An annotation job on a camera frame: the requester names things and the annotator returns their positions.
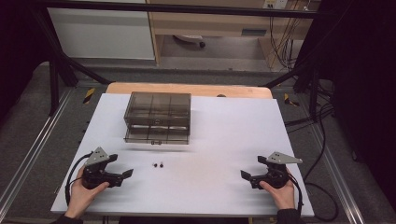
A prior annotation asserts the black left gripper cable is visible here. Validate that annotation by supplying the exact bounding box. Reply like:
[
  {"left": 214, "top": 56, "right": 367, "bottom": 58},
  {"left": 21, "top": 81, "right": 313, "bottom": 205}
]
[{"left": 64, "top": 151, "right": 94, "bottom": 207}]

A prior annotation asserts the office chair base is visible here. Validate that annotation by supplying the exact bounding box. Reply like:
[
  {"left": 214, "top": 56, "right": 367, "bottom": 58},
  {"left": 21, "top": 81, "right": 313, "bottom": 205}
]
[{"left": 173, "top": 34, "right": 207, "bottom": 49}]

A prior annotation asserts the light wooden desk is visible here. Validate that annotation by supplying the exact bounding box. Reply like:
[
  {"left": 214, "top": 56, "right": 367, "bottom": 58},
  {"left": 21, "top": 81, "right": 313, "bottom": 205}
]
[{"left": 145, "top": 0, "right": 314, "bottom": 67}]

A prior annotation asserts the person's right hand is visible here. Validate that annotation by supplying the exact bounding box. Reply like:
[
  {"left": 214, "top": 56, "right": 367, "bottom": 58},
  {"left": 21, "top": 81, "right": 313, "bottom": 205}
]
[{"left": 259, "top": 169, "right": 296, "bottom": 211}]

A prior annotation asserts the black floor cable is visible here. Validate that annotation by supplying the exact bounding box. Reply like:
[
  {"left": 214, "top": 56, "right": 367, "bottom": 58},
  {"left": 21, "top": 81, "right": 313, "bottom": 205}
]
[{"left": 284, "top": 88, "right": 341, "bottom": 222}]

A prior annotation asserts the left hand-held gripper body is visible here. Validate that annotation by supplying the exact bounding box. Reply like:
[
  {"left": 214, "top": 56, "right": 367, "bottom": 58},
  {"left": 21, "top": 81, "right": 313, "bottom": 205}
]
[{"left": 81, "top": 147, "right": 124, "bottom": 190}]

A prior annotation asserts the wooden table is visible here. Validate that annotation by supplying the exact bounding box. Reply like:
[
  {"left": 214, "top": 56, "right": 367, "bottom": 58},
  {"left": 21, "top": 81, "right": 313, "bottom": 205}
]
[{"left": 105, "top": 81, "right": 274, "bottom": 100}]

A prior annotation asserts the aluminium floor rail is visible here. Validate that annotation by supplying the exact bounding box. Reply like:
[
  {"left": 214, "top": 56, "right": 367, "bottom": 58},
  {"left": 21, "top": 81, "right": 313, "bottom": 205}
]
[
  {"left": 0, "top": 88, "right": 75, "bottom": 213},
  {"left": 310, "top": 123, "right": 366, "bottom": 224}
]

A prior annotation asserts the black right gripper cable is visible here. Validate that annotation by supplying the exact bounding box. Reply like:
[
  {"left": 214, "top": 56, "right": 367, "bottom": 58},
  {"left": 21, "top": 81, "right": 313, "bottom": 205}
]
[{"left": 287, "top": 172, "right": 304, "bottom": 217}]

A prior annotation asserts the white cabinet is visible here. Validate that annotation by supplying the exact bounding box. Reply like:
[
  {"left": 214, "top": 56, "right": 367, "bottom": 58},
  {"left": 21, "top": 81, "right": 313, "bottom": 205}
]
[{"left": 47, "top": 7, "right": 156, "bottom": 61}]

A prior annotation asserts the white table board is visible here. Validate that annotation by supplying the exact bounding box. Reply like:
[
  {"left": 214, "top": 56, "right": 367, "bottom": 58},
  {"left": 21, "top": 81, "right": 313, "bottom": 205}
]
[{"left": 50, "top": 92, "right": 316, "bottom": 218}]

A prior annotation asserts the white power strip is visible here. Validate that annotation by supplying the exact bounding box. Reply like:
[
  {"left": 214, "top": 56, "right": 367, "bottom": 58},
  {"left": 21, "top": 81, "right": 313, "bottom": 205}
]
[{"left": 262, "top": 0, "right": 290, "bottom": 10}]

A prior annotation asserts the bundle of hanging cables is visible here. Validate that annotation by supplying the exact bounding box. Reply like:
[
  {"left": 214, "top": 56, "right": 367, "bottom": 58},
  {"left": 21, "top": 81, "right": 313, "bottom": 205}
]
[{"left": 268, "top": 8, "right": 304, "bottom": 71}]

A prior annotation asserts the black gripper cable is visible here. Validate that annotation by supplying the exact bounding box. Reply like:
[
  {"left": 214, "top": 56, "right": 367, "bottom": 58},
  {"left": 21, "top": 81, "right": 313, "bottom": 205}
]
[
  {"left": 287, "top": 172, "right": 304, "bottom": 217},
  {"left": 64, "top": 151, "right": 94, "bottom": 207}
]

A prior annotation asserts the smoky transparent drawer cabinet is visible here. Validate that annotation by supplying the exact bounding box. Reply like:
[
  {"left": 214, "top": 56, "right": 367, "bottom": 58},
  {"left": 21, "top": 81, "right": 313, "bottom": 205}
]
[{"left": 123, "top": 91, "right": 192, "bottom": 129}]

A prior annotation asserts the yellow black striped tape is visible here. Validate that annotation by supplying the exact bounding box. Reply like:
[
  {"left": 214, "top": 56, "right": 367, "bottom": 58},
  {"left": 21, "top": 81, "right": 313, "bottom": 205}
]
[
  {"left": 82, "top": 87, "right": 96, "bottom": 105},
  {"left": 283, "top": 92, "right": 301, "bottom": 107}
]

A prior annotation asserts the smoky transparent plastic drawer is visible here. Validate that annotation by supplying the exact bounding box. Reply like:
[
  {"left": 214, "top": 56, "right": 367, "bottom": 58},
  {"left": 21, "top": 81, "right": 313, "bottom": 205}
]
[{"left": 123, "top": 124, "right": 191, "bottom": 147}]

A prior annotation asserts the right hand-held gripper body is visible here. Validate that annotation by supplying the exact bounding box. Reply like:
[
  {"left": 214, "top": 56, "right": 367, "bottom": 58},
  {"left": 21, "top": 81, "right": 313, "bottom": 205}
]
[{"left": 249, "top": 151, "right": 304, "bottom": 189}]

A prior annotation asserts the black metal frame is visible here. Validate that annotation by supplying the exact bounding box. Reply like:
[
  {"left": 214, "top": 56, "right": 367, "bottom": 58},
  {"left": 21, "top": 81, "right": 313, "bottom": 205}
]
[{"left": 29, "top": 0, "right": 325, "bottom": 117}]

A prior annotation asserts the person's left hand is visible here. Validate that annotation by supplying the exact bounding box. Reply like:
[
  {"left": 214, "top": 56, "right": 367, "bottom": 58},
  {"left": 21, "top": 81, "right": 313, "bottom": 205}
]
[{"left": 64, "top": 166, "right": 111, "bottom": 219}]

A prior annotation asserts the dark curtain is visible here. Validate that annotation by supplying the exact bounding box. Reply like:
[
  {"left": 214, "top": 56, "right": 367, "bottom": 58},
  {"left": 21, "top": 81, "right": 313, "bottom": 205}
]
[
  {"left": 318, "top": 0, "right": 396, "bottom": 214},
  {"left": 0, "top": 0, "right": 50, "bottom": 120}
]

